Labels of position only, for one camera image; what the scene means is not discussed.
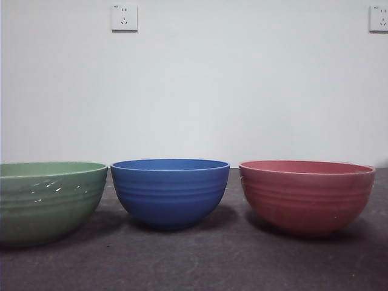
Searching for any red ribbed bowl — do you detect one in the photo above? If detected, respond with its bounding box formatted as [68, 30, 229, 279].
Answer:
[238, 159, 376, 238]

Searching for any white wall socket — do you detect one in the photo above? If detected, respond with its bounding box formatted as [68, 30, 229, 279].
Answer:
[369, 5, 388, 33]
[110, 3, 139, 33]

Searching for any green ribbed bowl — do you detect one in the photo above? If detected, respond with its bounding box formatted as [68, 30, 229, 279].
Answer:
[0, 162, 109, 249]

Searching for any blue ribbed bowl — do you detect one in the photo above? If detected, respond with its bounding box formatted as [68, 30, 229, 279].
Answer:
[110, 158, 231, 230]

